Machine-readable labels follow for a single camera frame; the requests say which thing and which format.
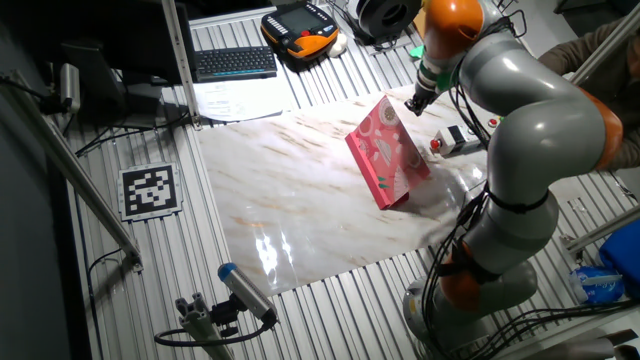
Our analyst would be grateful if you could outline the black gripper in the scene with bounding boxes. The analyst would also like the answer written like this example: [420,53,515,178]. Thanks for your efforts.
[403,82,438,118]

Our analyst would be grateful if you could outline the thin black cable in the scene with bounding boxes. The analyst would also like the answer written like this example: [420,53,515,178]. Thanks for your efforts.
[86,247,125,360]

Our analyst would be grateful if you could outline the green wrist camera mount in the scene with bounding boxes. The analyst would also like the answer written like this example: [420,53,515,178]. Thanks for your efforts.
[408,44,460,95]

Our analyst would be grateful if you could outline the aluminium frame beam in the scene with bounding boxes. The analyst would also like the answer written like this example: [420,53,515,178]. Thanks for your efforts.
[0,69,145,274]
[569,3,640,86]
[160,0,202,130]
[563,204,640,255]

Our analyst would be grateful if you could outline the marble pattern table mat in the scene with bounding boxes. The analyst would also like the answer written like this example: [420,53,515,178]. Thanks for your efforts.
[196,82,589,297]

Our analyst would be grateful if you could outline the printed white paper sheets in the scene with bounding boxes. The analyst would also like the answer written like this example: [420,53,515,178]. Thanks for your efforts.
[192,77,294,124]

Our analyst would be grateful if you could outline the black robot arm cable bundle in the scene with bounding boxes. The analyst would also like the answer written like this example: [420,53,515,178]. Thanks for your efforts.
[422,9,495,359]

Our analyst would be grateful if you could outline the left forearm brown sleeve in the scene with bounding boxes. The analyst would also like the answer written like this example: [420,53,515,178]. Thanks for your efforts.
[607,139,640,170]

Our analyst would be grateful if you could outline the blue white plastic package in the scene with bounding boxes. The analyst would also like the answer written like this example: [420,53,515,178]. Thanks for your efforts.
[569,264,626,305]

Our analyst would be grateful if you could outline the right forearm brown sleeve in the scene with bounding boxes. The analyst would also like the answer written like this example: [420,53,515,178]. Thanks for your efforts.
[537,19,640,85]

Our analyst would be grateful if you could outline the black monitor cable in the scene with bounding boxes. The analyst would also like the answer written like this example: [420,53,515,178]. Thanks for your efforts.
[74,112,192,157]

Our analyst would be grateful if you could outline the orange black teach pendant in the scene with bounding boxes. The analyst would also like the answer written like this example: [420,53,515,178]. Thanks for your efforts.
[259,0,340,61]

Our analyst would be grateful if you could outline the brown cardboard piece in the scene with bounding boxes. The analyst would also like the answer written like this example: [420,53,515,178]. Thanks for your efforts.
[412,7,427,40]

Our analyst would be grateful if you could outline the grey button box green button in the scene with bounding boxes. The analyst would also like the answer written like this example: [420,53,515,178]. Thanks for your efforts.
[429,124,488,157]

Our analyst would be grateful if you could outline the black camera cable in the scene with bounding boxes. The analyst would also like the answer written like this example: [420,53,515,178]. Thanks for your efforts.
[153,309,279,349]

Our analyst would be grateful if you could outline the black white fiducial marker board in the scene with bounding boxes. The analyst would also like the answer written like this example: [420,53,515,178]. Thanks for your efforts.
[117,162,185,223]

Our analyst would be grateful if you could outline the black camera clamp arm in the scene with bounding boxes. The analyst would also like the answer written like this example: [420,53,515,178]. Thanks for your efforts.
[0,69,64,117]

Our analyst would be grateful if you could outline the black filament spool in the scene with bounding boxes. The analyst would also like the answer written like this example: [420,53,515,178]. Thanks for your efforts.
[355,0,422,46]

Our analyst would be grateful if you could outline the short aluminium profile stub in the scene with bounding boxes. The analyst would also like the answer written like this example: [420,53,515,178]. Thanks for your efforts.
[174,292,235,360]

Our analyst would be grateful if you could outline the black computer monitor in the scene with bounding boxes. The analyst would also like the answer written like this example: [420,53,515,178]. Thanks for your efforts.
[9,0,197,129]

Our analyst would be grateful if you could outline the black computer keyboard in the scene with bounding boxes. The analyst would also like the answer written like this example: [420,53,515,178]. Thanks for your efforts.
[193,45,279,84]

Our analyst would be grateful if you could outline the person torso brown sweater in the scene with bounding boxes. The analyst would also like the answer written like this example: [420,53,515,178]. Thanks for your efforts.
[599,49,640,144]

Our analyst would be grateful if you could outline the pink patterned gift box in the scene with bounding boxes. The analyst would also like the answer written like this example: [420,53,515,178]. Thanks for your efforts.
[344,94,431,210]

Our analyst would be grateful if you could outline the black floor cable bundle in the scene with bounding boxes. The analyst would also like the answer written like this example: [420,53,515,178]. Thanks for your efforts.
[469,298,640,360]

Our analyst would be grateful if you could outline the silver camera with blue end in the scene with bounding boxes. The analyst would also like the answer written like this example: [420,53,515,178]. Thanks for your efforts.
[217,262,279,324]

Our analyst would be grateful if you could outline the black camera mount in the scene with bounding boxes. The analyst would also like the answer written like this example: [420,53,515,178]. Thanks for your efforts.
[209,294,247,339]

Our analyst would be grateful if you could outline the blue fabric bag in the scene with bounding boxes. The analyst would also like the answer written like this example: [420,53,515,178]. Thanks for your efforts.
[598,219,640,301]

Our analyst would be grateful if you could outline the silver depth camera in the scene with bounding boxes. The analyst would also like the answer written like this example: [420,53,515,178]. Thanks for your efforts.
[58,62,82,115]

